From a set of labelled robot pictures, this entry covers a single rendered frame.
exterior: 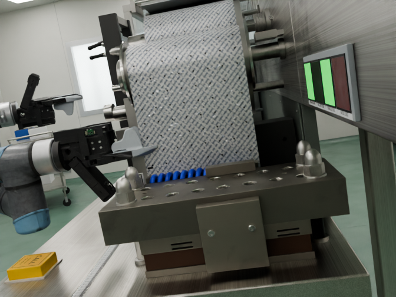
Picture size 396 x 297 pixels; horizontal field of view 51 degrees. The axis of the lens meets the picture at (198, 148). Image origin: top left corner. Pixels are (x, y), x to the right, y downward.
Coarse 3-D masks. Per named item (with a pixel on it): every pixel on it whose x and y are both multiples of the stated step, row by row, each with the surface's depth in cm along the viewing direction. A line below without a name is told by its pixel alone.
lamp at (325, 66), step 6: (324, 60) 46; (324, 66) 46; (324, 72) 47; (330, 72) 44; (324, 78) 48; (330, 78) 44; (324, 84) 48; (330, 84) 45; (324, 90) 49; (330, 90) 45; (330, 96) 46; (330, 102) 46
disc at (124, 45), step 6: (126, 42) 89; (120, 48) 85; (126, 48) 88; (120, 54) 84; (120, 60) 83; (120, 66) 83; (126, 78) 85; (126, 84) 84; (126, 90) 84; (132, 102) 87
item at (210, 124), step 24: (144, 96) 85; (168, 96) 84; (192, 96) 84; (216, 96) 83; (240, 96) 83; (144, 120) 86; (168, 120) 85; (192, 120) 85; (216, 120) 84; (240, 120) 84; (144, 144) 86; (168, 144) 86; (192, 144) 85; (216, 144) 85; (240, 144) 84; (168, 168) 87; (192, 168) 86
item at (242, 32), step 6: (240, 30) 84; (240, 36) 83; (246, 42) 82; (246, 48) 82; (246, 54) 82; (246, 60) 82; (126, 66) 85; (246, 66) 83; (126, 72) 85; (246, 72) 84
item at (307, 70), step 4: (304, 64) 60; (308, 64) 57; (308, 68) 57; (308, 72) 58; (308, 76) 58; (308, 80) 59; (308, 84) 59; (312, 84) 56; (308, 88) 60; (312, 88) 56; (308, 92) 60; (312, 92) 57; (308, 96) 61; (312, 96) 57
